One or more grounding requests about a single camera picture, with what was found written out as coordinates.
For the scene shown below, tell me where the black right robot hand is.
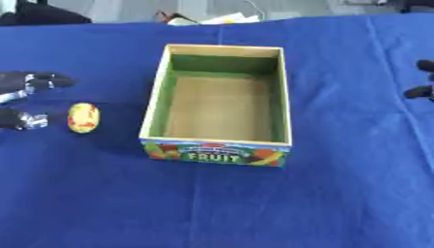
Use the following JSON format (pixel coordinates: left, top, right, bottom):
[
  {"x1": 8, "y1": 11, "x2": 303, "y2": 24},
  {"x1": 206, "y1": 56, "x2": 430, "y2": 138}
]
[{"x1": 401, "y1": 59, "x2": 434, "y2": 103}]

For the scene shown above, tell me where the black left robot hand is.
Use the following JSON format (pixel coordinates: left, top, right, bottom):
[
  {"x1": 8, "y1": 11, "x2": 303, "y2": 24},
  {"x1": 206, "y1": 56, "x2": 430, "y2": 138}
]
[{"x1": 0, "y1": 71, "x2": 78, "y2": 132}]

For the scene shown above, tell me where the cardboard box with green inside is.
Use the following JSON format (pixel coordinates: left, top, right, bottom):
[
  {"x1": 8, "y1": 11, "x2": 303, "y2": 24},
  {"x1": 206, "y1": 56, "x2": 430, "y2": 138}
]
[{"x1": 137, "y1": 43, "x2": 295, "y2": 169}]

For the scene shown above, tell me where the yellow and red toy fruit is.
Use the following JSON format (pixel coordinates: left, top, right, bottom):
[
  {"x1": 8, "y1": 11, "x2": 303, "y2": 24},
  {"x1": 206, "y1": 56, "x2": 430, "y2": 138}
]
[{"x1": 66, "y1": 102, "x2": 102, "y2": 135}]

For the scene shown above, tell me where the black bag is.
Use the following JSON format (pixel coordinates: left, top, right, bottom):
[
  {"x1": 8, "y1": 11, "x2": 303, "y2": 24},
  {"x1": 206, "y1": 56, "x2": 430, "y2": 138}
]
[{"x1": 0, "y1": 0, "x2": 94, "y2": 27}]

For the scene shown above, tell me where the red and black tool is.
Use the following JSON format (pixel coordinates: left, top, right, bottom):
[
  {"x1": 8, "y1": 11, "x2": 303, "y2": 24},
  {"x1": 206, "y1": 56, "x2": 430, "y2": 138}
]
[{"x1": 154, "y1": 11, "x2": 201, "y2": 25}]

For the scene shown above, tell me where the white and yellow paper pile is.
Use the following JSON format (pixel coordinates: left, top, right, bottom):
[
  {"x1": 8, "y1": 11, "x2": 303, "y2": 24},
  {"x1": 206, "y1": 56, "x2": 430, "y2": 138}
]
[{"x1": 166, "y1": 12, "x2": 264, "y2": 27}]

